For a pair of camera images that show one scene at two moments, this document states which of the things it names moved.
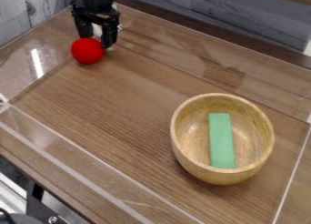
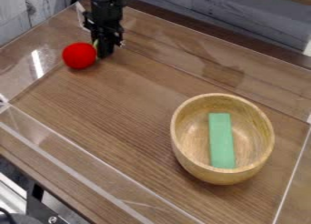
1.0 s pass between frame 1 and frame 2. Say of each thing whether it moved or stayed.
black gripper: moved
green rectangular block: stayed
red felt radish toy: moved
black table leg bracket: stayed
